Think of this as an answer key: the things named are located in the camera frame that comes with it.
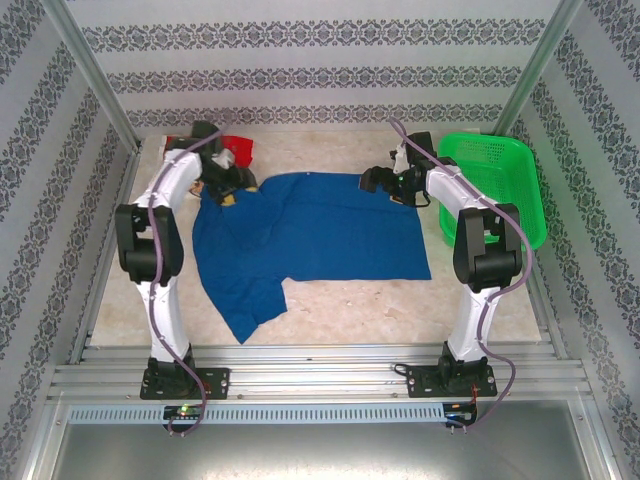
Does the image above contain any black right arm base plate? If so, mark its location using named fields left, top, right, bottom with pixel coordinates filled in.
left=407, top=363, right=499, bottom=400

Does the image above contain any grey slotted cable duct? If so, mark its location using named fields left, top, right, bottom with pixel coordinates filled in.
left=66, top=403, right=447, bottom=425

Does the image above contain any aluminium frame post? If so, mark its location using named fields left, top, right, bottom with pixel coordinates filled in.
left=497, top=0, right=586, bottom=136
left=42, top=0, right=144, bottom=154

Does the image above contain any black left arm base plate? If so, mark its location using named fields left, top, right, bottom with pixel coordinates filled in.
left=139, top=367, right=231, bottom=401

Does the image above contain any green plastic basket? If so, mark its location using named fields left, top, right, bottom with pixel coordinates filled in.
left=437, top=132, right=549, bottom=252

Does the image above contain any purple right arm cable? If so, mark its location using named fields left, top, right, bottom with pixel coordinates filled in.
left=388, top=117, right=532, bottom=434

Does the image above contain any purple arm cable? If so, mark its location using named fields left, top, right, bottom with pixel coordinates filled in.
left=388, top=117, right=532, bottom=434
left=147, top=112, right=210, bottom=436

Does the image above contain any small circuit board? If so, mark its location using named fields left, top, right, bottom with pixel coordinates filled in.
left=163, top=405, right=206, bottom=420
left=446, top=401, right=479, bottom=425

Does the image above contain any blue t-shirt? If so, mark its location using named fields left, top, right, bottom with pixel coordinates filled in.
left=192, top=171, right=433, bottom=346

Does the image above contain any aluminium frame bar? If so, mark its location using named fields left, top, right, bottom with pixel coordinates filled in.
left=14, top=397, right=69, bottom=480
left=574, top=399, right=624, bottom=480

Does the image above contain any aluminium mounting rail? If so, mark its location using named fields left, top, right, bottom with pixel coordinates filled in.
left=47, top=342, right=599, bottom=401

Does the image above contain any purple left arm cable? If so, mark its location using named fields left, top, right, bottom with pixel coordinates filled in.
left=147, top=112, right=210, bottom=436

